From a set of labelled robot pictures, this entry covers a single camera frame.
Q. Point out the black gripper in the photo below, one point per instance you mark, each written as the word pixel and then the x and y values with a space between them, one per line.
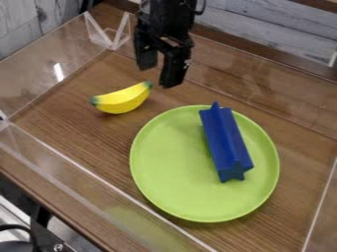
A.
pixel 165 20

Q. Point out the yellow toy banana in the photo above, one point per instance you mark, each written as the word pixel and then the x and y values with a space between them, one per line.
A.
pixel 124 100

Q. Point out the green round plate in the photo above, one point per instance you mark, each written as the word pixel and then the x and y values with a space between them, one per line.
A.
pixel 173 174

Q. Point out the clear acrylic corner bracket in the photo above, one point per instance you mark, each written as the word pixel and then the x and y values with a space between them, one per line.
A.
pixel 107 37

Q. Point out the clear acrylic front wall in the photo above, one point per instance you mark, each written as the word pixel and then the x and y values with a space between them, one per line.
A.
pixel 105 215

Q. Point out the black metal table bracket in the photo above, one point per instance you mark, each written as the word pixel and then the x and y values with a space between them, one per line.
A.
pixel 48 242

